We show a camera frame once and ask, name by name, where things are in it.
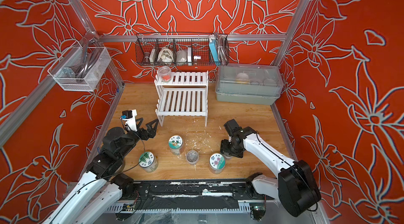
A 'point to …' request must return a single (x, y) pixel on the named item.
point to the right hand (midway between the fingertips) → (222, 152)
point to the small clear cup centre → (192, 157)
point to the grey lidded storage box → (249, 84)
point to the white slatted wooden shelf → (186, 94)
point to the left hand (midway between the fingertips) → (150, 118)
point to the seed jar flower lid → (217, 162)
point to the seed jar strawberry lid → (175, 144)
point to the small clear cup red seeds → (165, 73)
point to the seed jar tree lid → (148, 161)
